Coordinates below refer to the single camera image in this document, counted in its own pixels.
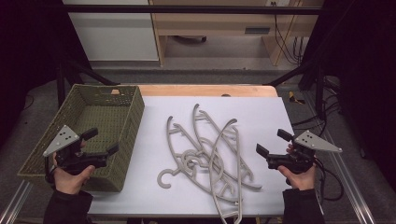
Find yellow and black tool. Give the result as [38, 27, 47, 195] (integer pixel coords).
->
[288, 91, 306, 105]

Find aluminium rail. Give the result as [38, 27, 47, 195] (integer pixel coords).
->
[0, 180, 34, 224]
[303, 90, 377, 224]

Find white cabinet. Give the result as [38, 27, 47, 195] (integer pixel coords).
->
[62, 0, 160, 62]

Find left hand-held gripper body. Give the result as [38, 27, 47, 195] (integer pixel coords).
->
[42, 124, 109, 175]

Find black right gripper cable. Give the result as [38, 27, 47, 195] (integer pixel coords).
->
[312, 158, 346, 202]

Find wooden table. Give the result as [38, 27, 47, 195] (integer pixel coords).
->
[136, 84, 278, 98]

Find person's left hand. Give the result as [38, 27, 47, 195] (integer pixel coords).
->
[51, 152, 96, 196]

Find black floor cables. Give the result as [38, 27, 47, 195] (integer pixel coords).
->
[292, 77, 342, 132]

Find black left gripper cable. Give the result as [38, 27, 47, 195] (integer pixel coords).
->
[44, 155, 59, 185]

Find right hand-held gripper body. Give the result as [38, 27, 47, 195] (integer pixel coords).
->
[266, 130, 344, 175]

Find person's right hand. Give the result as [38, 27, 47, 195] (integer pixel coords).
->
[277, 164, 318, 191]

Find white table board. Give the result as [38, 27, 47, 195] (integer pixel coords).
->
[88, 95, 325, 217]

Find black horizontal bar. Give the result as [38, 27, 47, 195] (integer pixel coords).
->
[62, 4, 323, 16]

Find black hanging cables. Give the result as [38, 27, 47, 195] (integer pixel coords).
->
[273, 1, 309, 66]

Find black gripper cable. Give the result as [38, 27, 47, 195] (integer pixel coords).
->
[44, 155, 59, 185]
[312, 158, 346, 202]

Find green woven basket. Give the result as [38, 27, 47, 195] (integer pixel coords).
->
[17, 83, 146, 193]

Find black metal stand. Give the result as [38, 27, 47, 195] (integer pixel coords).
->
[264, 59, 328, 120]
[55, 59, 120, 108]

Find light wooden desk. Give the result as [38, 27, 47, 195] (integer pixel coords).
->
[148, 0, 325, 67]

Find grey plastic clothes hanger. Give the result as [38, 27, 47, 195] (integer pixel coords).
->
[156, 115, 245, 205]
[199, 118, 245, 224]
[178, 103, 263, 191]

